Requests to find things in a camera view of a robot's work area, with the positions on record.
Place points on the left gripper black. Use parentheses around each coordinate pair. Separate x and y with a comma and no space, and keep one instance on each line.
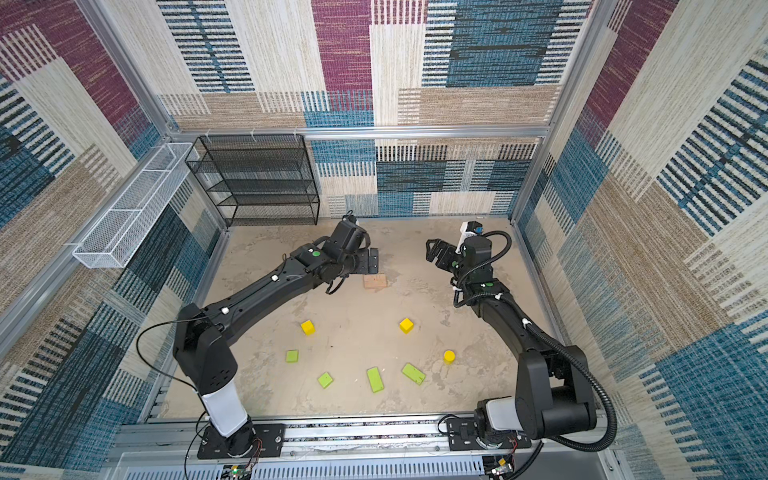
(364,267)

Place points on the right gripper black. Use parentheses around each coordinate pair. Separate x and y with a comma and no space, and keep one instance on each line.
(448,252)

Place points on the natural wood block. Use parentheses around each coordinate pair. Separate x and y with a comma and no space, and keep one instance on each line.
(375,281)

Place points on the yellow cube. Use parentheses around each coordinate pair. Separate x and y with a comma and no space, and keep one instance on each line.
(406,325)
(308,327)

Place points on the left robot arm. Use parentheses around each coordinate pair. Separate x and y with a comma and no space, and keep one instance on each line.
(204,336)

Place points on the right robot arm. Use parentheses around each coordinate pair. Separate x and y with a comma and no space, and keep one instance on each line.
(556,397)

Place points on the yellow cylinder block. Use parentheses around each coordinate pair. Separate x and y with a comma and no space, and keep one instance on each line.
(449,357)

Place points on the long green block right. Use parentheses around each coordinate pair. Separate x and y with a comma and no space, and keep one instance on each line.
(413,373)

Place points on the long green block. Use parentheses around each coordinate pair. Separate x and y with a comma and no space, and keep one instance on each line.
(413,373)
(375,379)

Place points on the long green block middle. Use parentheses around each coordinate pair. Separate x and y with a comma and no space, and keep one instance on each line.
(375,379)

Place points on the small green block tilted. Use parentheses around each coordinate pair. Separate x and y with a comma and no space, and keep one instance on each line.
(325,380)

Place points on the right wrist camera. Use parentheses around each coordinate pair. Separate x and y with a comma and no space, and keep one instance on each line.
(473,248)

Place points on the black mesh wire shelf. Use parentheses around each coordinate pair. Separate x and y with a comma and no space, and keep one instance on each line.
(257,180)

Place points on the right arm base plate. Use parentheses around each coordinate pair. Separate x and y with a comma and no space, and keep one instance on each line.
(463,434)

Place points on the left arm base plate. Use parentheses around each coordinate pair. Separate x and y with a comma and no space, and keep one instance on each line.
(249,442)

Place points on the aluminium front rail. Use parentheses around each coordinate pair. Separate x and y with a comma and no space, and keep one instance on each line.
(405,446)

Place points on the white mesh wall basket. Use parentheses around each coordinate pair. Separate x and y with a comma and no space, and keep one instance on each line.
(120,231)

